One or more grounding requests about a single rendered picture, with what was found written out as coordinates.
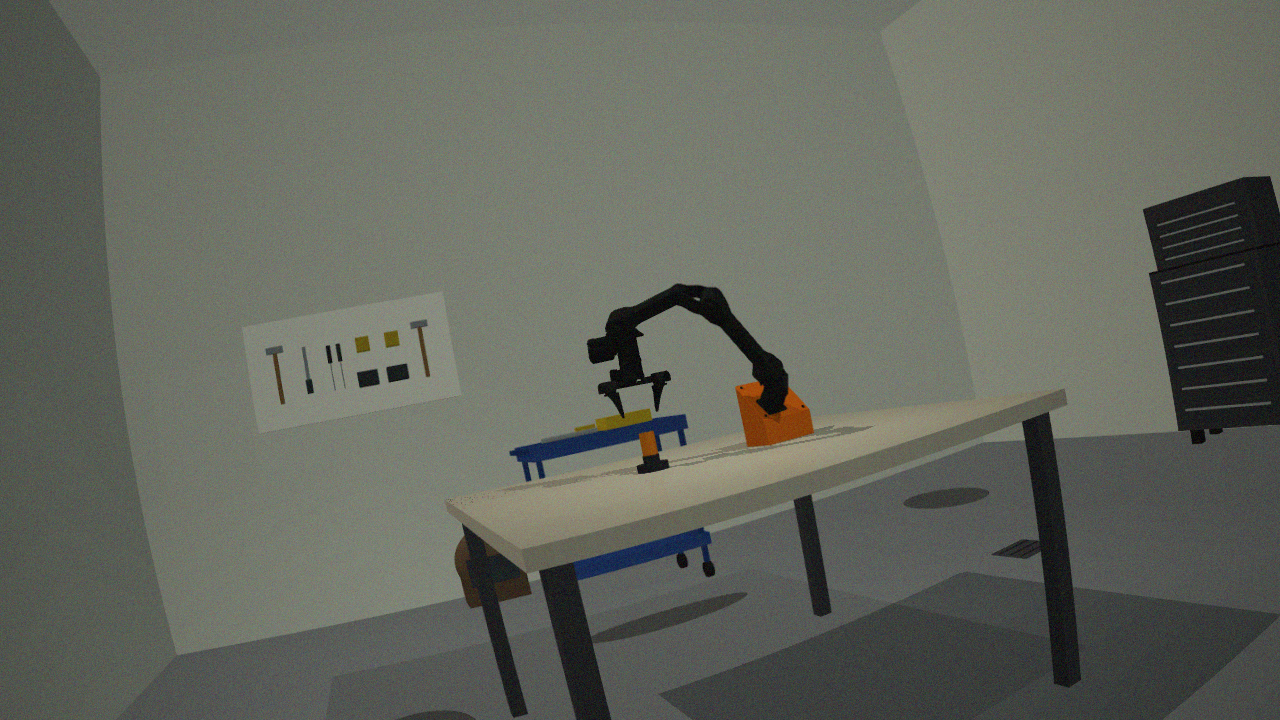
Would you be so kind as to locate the orange knob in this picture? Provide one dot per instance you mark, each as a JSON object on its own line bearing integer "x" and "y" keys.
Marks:
{"x": 648, "y": 443}

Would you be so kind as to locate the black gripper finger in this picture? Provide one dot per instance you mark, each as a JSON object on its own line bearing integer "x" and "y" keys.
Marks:
{"x": 657, "y": 391}
{"x": 617, "y": 401}

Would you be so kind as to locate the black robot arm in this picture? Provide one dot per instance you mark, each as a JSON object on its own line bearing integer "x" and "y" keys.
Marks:
{"x": 621, "y": 333}

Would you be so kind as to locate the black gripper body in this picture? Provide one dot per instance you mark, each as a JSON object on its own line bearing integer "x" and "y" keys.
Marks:
{"x": 631, "y": 369}

